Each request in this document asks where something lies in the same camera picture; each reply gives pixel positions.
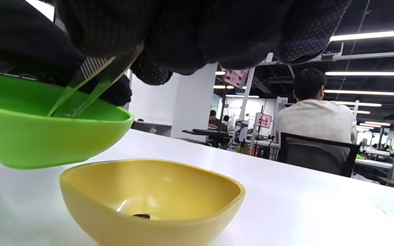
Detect person's left hand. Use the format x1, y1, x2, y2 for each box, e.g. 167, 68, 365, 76
0, 0, 133, 107

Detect person's right hand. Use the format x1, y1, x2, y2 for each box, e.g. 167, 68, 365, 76
55, 0, 353, 86

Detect metal tweezers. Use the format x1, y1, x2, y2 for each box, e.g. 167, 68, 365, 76
47, 44, 144, 119

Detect green plastic dish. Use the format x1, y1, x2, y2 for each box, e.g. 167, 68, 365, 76
0, 70, 135, 170

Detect yellow small dish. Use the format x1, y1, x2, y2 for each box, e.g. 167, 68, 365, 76
60, 158, 246, 246

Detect pink hanging sign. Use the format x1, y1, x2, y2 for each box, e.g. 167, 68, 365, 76
223, 68, 249, 90

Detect black background desk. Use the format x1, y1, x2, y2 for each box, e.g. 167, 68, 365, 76
182, 128, 233, 148

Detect pink sign on stand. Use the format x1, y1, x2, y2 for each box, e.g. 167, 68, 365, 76
256, 113, 273, 129

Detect black mesh office chair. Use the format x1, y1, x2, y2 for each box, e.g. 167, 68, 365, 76
277, 132, 361, 178

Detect row of ceiling light strips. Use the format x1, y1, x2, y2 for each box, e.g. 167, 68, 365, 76
213, 29, 394, 132

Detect metal overhead frame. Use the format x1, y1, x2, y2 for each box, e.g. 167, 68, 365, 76
239, 43, 394, 132

